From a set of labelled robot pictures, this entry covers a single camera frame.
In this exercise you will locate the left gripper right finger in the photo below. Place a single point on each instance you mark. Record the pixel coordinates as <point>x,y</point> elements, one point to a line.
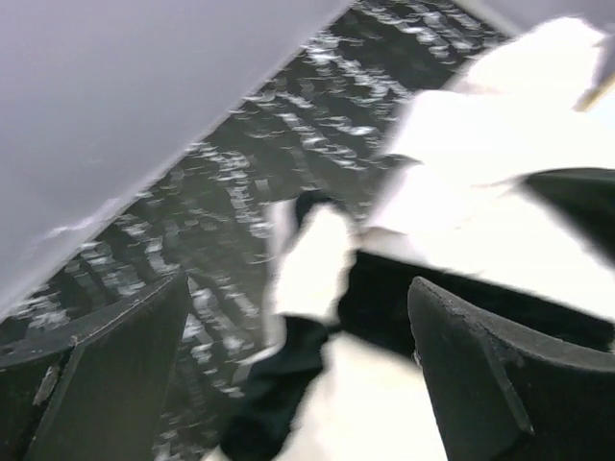
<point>502,391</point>

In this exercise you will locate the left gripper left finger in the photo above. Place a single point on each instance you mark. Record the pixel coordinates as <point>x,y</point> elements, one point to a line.
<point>94,389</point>

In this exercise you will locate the black white checkered pillowcase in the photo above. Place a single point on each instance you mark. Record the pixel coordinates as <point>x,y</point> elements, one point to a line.
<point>344,380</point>

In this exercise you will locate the white pillow insert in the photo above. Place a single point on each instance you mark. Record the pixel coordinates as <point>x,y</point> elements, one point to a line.
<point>505,179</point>

